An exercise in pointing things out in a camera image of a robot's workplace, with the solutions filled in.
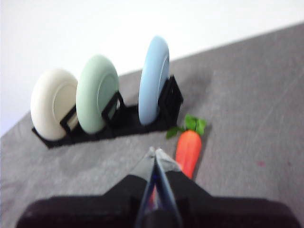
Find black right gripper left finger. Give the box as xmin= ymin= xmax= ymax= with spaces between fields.
xmin=16 ymin=146 xmax=156 ymax=228

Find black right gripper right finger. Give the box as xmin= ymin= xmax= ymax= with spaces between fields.
xmin=155 ymin=148 xmax=302 ymax=228

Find orange toy carrot green leaves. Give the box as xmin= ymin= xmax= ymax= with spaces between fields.
xmin=166 ymin=114 xmax=207 ymax=179

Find pale green plate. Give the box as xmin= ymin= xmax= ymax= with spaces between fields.
xmin=76 ymin=54 xmax=119 ymax=133

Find black plate rack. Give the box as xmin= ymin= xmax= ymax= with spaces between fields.
xmin=31 ymin=75 xmax=184 ymax=150

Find cream white plate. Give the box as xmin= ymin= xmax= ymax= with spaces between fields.
xmin=30 ymin=68 xmax=79 ymax=139

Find light blue plate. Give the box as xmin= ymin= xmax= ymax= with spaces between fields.
xmin=138 ymin=35 xmax=171 ymax=125

